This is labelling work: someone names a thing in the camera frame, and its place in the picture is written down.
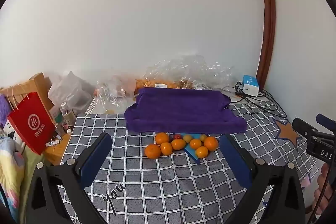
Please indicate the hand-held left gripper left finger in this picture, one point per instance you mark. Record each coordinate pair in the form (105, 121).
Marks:
(95, 161)

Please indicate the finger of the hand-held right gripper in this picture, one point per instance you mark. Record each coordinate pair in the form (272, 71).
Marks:
(325, 121)
(304, 129)

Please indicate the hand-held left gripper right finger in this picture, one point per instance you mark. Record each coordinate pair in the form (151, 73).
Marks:
(233, 161)

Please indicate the orange mandarin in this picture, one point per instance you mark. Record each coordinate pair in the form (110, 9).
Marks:
(152, 151)
(162, 138)
(211, 143)
(195, 144)
(202, 152)
(166, 148)
(178, 144)

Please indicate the small green round fruit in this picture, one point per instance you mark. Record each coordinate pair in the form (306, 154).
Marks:
(203, 137)
(187, 138)

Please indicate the red cherry tomato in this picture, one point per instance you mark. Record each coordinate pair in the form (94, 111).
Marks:
(177, 136)

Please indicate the person's right hand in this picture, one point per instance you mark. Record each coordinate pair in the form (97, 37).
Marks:
(321, 184)

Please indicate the wooden nightstand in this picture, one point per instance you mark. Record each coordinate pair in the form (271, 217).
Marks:
(56, 153)

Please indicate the clear plastic bottle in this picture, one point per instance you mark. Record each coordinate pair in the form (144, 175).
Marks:
(67, 115)

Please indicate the white and blue box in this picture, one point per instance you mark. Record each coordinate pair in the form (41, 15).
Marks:
(250, 86)

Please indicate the clear plastic bag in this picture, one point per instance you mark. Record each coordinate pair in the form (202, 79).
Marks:
(113, 92)

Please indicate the grey checked star cloth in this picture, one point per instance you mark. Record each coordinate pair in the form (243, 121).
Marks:
(162, 187)

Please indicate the purple towel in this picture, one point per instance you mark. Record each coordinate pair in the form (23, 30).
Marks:
(183, 108)

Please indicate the red paper bag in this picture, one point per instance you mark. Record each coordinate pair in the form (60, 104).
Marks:
(31, 121)

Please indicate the crumpled clear plastic bags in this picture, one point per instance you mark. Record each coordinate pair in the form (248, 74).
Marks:
(68, 90)

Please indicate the colourful blanket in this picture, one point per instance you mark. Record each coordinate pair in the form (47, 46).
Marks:
(13, 169)

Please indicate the clear bag of oranges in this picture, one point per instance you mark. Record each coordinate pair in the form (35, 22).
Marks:
(147, 83)

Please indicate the crumpled clear plastic wrap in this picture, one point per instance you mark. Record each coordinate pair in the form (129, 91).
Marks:
(189, 69)

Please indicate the purple fluffy cloth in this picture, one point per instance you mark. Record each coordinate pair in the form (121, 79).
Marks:
(3, 111)

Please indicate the light wooden frame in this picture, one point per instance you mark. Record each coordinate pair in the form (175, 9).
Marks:
(39, 82)

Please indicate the brown wooden door frame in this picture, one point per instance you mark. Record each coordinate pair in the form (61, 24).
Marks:
(269, 16)

